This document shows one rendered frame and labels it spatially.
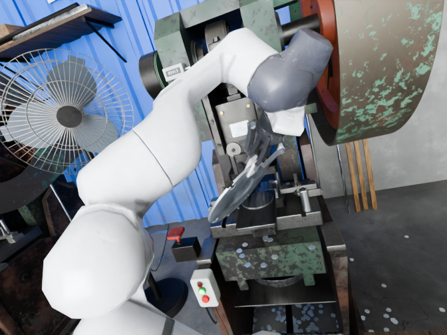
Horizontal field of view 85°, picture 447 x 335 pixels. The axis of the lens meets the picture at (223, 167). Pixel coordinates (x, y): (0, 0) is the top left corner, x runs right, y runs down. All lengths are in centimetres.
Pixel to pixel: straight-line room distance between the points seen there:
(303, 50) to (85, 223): 42
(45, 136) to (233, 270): 103
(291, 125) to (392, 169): 202
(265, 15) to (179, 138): 59
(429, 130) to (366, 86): 188
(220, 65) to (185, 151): 20
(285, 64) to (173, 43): 53
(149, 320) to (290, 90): 40
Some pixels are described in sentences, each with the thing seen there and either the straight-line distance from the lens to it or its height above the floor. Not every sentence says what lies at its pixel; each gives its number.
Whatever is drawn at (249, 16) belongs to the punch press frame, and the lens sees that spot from 87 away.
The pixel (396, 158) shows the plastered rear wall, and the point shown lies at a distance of 249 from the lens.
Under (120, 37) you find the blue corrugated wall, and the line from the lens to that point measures 245.
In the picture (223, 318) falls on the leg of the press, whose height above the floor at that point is 37.
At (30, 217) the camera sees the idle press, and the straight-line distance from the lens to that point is 217.
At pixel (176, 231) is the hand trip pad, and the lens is 101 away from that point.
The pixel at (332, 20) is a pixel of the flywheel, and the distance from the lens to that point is 93.
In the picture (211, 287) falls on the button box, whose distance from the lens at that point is 98.
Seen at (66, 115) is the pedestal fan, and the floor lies 130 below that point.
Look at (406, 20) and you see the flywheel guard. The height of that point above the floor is 125.
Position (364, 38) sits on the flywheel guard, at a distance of 61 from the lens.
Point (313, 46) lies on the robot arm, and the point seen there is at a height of 125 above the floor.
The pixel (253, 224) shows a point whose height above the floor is 78.
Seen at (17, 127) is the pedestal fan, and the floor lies 131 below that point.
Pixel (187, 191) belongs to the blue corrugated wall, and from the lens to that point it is 247.
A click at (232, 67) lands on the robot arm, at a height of 126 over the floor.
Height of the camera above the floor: 124
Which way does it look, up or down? 18 degrees down
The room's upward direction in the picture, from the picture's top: 17 degrees counter-clockwise
